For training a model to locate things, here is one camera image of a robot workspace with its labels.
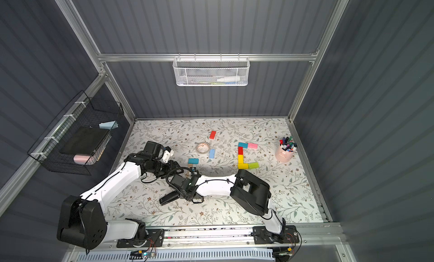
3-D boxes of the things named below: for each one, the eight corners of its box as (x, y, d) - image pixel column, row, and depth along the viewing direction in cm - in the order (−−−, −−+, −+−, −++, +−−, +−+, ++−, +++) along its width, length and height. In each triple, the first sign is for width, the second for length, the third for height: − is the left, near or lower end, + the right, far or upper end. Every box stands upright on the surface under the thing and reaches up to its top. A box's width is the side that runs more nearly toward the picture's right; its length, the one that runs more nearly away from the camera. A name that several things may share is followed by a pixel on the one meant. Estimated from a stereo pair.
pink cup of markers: (275, 164, 100) (281, 150, 89) (272, 150, 106) (278, 136, 95) (290, 164, 100) (299, 150, 89) (286, 150, 106) (294, 136, 95)
